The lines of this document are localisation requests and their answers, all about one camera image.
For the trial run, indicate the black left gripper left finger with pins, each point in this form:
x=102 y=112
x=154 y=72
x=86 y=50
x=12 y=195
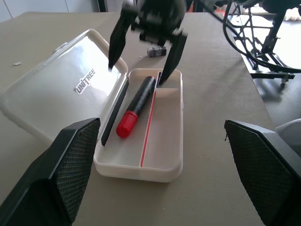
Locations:
x=47 y=179

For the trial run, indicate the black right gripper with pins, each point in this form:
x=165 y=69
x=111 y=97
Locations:
x=160 y=16

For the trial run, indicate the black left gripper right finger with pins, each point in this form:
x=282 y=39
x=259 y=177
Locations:
x=270 y=179

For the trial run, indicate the black marker with red cap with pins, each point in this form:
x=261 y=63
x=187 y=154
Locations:
x=138 y=103

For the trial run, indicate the white plastic pencil case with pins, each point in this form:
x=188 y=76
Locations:
x=164 y=131

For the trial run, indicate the small dark grey block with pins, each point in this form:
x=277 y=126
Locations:
x=156 y=51

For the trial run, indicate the white rounded robot body shell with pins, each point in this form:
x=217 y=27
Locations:
x=290 y=131

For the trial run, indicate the black metal chair base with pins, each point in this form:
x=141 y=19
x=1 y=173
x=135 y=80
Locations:
x=224 y=26

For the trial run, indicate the black metal wheeled stand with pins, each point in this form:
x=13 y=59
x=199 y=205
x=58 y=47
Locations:
x=270 y=75

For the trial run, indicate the small white paper scrap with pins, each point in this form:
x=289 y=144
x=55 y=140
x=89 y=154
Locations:
x=17 y=63

